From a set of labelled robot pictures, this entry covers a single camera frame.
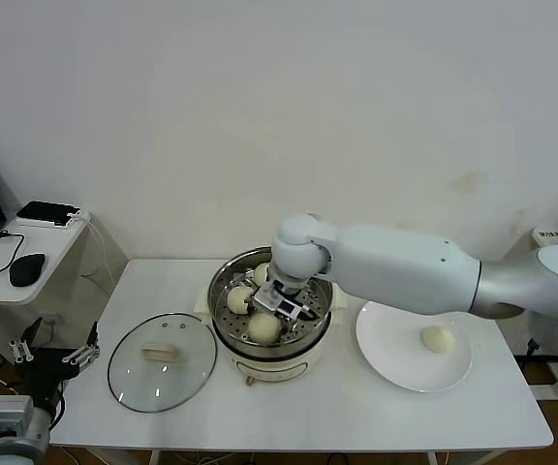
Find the black computer mouse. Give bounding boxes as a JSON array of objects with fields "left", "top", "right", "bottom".
[{"left": 8, "top": 252, "right": 47, "bottom": 288}]

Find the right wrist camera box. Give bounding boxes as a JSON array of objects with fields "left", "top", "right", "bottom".
[{"left": 252, "top": 284, "right": 310, "bottom": 322}]

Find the white steamed baozi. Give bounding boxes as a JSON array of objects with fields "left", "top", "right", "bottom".
[
  {"left": 252, "top": 263, "right": 275, "bottom": 288},
  {"left": 419, "top": 325, "right": 456, "bottom": 355},
  {"left": 247, "top": 311, "right": 283, "bottom": 347},
  {"left": 226, "top": 285, "right": 257, "bottom": 316}
]

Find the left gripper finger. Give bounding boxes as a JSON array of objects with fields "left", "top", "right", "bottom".
[
  {"left": 61, "top": 320, "right": 103, "bottom": 366},
  {"left": 9, "top": 317, "right": 44, "bottom": 364}
]

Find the black smartphone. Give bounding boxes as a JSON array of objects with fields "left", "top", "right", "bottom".
[{"left": 15, "top": 200, "right": 83, "bottom": 226}]

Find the round glass lid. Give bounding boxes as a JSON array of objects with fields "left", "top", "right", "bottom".
[{"left": 107, "top": 312, "right": 219, "bottom": 415}]

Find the white power bank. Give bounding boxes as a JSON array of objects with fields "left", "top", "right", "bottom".
[{"left": 16, "top": 209, "right": 92, "bottom": 230}]

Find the cream electric cooker base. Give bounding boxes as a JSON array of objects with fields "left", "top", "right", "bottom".
[{"left": 201, "top": 309, "right": 346, "bottom": 388}]

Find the white charging cable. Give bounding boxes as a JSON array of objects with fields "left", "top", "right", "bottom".
[{"left": 80, "top": 213, "right": 116, "bottom": 297}]

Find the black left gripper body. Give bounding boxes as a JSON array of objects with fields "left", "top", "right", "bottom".
[{"left": 18, "top": 348, "right": 84, "bottom": 404}]

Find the white round plate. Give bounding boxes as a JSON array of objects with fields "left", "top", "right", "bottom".
[{"left": 355, "top": 298, "right": 474, "bottom": 394}]

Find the stainless steel steamer basket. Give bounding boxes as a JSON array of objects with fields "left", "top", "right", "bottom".
[{"left": 194, "top": 246, "right": 350, "bottom": 353}]

